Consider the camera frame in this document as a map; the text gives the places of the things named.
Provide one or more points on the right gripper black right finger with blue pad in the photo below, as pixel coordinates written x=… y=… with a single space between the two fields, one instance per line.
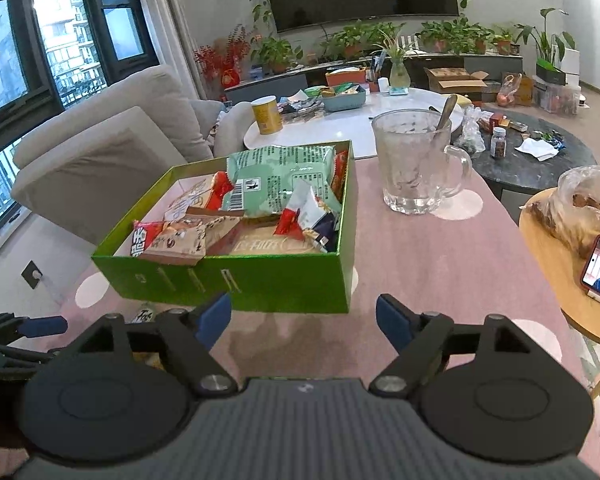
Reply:
x=487 y=389

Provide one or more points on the brown snack packet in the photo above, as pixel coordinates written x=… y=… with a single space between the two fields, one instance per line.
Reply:
x=182 y=242

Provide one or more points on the green cardboard box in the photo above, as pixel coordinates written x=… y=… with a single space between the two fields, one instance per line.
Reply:
x=300 y=283

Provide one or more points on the teal snack tray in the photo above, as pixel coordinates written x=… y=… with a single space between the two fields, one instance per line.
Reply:
x=351 y=99

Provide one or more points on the orange tissue box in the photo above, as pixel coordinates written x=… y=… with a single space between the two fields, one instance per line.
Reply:
x=346 y=75

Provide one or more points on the plastic bag with bread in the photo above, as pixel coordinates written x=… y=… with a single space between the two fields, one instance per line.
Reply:
x=571 y=212

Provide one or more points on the clear round pastry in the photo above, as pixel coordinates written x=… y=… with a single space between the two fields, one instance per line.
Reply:
x=145 y=314

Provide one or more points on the dark round marble table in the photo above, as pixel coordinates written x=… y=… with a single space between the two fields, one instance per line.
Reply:
x=521 y=171

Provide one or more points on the large green snack bag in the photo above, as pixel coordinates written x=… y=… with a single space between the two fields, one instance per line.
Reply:
x=263 y=179

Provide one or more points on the glass vase with plant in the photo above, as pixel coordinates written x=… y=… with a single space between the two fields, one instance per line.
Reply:
x=395 y=50

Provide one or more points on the glass mug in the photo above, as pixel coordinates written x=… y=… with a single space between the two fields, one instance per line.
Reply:
x=419 y=166

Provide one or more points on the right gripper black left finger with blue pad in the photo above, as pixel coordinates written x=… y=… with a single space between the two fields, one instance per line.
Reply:
x=122 y=390

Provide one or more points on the round white marble table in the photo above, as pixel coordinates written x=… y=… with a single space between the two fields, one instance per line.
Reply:
x=349 y=125

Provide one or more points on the beige sofa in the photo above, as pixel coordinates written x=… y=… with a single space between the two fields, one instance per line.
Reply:
x=86 y=167

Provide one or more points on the metal spoon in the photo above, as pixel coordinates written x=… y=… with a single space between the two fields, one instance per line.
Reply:
x=447 y=110

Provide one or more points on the round wooden side table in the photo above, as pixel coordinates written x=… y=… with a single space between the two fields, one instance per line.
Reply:
x=561 y=269

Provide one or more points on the yellow paper cup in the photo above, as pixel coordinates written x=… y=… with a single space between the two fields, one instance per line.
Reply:
x=267 y=115

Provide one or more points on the black wall socket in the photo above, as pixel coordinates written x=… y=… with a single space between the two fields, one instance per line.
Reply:
x=32 y=274

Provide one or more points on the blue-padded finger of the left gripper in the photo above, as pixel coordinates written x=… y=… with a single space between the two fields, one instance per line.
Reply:
x=15 y=327

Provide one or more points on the small spice jar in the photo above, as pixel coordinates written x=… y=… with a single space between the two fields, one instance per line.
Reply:
x=498 y=143

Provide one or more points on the red flower decoration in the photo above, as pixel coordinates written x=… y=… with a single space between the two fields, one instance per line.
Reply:
x=222 y=60

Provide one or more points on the red white snack packet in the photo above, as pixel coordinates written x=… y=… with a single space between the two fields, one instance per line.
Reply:
x=143 y=234

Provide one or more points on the black window frame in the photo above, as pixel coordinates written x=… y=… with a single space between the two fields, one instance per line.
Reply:
x=55 y=54

